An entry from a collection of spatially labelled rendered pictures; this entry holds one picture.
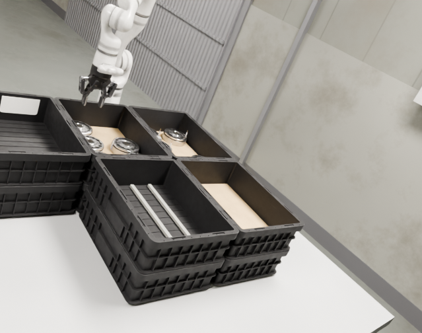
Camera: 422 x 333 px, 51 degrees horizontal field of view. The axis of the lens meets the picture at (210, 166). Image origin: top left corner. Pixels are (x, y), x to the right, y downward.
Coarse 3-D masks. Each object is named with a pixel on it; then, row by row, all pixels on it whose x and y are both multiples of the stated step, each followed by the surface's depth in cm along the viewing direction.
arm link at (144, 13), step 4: (144, 0) 165; (148, 0) 165; (152, 0) 166; (140, 4) 166; (144, 4) 166; (148, 4) 166; (152, 4) 168; (140, 8) 166; (144, 8) 167; (148, 8) 168; (152, 8) 170; (136, 12) 167; (140, 12) 167; (144, 12) 168; (148, 12) 169; (140, 16) 168; (144, 16) 169; (148, 16) 171
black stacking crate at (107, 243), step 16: (96, 208) 132; (96, 224) 134; (96, 240) 133; (112, 240) 124; (112, 256) 125; (128, 256) 118; (112, 272) 125; (128, 272) 120; (160, 272) 117; (176, 272) 121; (192, 272) 125; (208, 272) 132; (128, 288) 119; (144, 288) 118; (160, 288) 123; (176, 288) 128; (192, 288) 132
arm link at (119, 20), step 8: (120, 0) 148; (128, 0) 147; (136, 0) 149; (120, 8) 146; (128, 8) 147; (136, 8) 150; (112, 16) 143; (120, 16) 143; (128, 16) 144; (112, 24) 145; (120, 24) 144; (128, 24) 145
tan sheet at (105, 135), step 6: (90, 126) 173; (96, 132) 171; (102, 132) 173; (108, 132) 175; (114, 132) 177; (120, 132) 179; (102, 138) 168; (108, 138) 170; (108, 144) 166; (108, 150) 162
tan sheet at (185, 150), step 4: (160, 132) 194; (160, 136) 190; (168, 144) 186; (172, 148) 184; (176, 148) 186; (180, 148) 187; (184, 148) 189; (188, 148) 190; (172, 152) 181; (176, 152) 182; (180, 152) 184; (184, 152) 185; (188, 152) 187; (192, 152) 188; (184, 156) 182; (188, 156) 183
